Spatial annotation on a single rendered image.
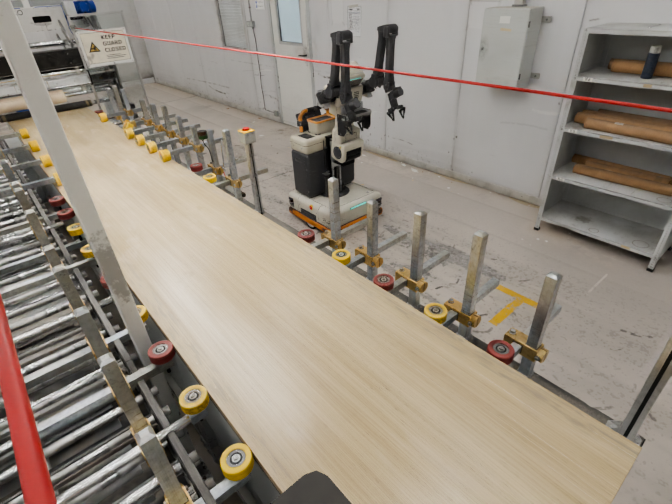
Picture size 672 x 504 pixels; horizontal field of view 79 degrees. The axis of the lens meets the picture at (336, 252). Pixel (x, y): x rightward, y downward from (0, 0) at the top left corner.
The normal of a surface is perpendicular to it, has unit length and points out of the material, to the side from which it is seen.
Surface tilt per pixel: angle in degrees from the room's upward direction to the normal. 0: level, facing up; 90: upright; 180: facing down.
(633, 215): 90
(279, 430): 0
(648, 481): 0
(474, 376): 0
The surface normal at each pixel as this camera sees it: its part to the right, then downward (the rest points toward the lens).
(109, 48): 0.66, 0.39
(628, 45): -0.76, 0.39
